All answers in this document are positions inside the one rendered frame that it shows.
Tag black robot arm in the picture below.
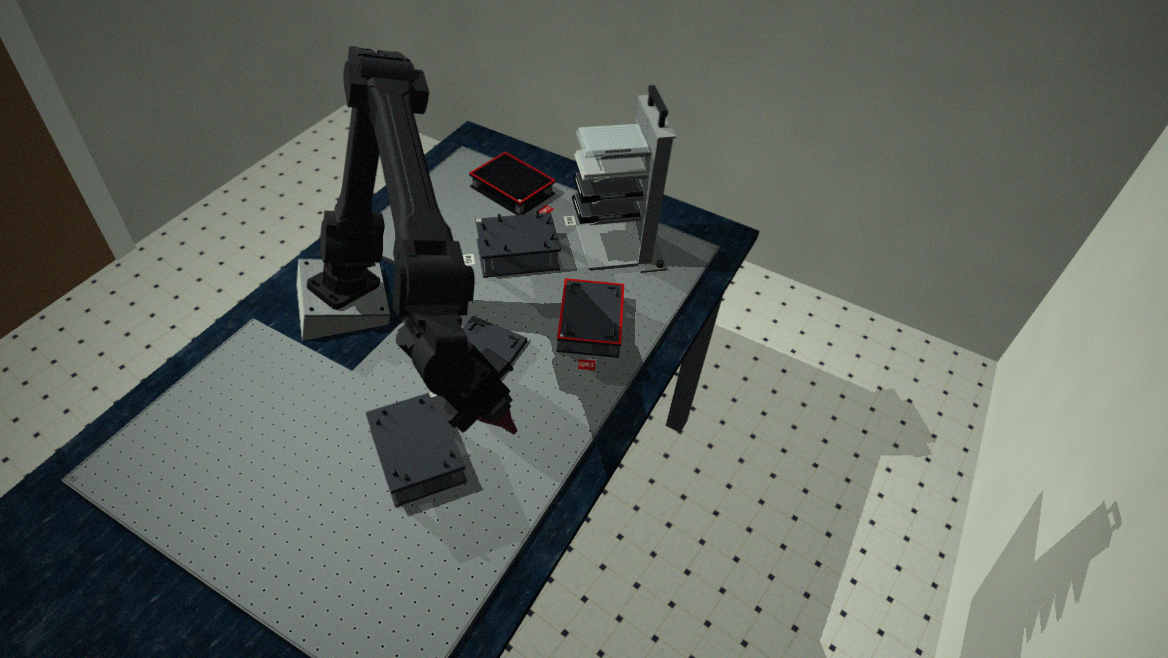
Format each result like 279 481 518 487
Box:
307 46 513 422

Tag grey shelf rack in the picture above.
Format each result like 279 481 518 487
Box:
576 99 673 271

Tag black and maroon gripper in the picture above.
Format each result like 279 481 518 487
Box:
431 348 517 434

